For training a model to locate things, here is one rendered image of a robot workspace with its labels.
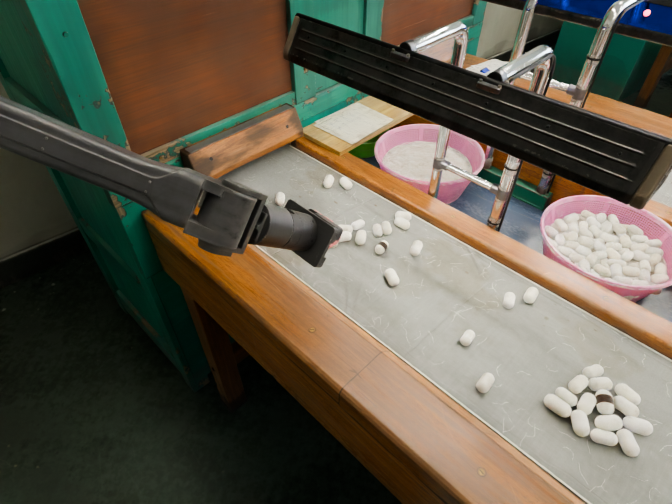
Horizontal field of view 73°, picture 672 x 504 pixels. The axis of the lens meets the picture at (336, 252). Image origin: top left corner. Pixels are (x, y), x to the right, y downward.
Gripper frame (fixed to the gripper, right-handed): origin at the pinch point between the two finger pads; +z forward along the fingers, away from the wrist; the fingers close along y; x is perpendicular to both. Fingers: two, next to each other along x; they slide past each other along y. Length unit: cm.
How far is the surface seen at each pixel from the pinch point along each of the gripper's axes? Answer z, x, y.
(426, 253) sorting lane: 22.1, -3.0, -6.6
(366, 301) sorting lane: 8.8, 8.2, -6.4
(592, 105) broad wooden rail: 81, -56, -5
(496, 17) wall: 231, -133, 114
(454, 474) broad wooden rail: -3.9, 15.7, -34.6
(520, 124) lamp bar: -2.7, -26.6, -18.4
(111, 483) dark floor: 16, 99, 38
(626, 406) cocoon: 16.0, -0.2, -46.6
